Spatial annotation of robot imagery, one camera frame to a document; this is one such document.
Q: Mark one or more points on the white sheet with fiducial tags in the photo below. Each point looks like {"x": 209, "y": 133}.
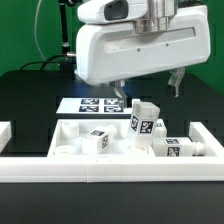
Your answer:
{"x": 91, "y": 106}

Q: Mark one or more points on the white U-shaped obstacle fence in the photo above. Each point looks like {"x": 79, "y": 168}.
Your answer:
{"x": 65, "y": 163}

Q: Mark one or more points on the white left corner block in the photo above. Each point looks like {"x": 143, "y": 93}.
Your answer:
{"x": 5, "y": 134}

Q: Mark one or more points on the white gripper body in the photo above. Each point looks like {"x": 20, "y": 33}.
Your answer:
{"x": 121, "y": 39}

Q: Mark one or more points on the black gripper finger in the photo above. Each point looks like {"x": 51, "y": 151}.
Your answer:
{"x": 175, "y": 81}
{"x": 120, "y": 93}

